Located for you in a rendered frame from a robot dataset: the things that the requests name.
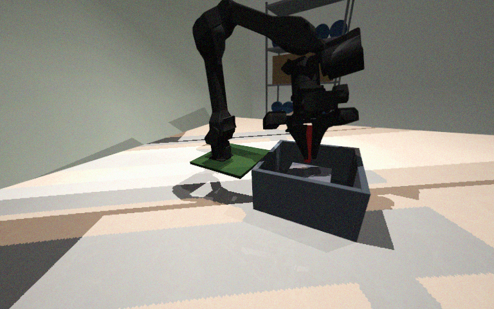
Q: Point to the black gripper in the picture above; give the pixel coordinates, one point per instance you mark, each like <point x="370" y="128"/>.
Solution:
<point x="320" y="122"/>

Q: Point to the dark red peg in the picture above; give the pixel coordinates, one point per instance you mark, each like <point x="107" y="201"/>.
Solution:
<point x="308" y="137"/>

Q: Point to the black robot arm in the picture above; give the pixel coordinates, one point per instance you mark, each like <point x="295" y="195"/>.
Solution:
<point x="295" y="35"/>

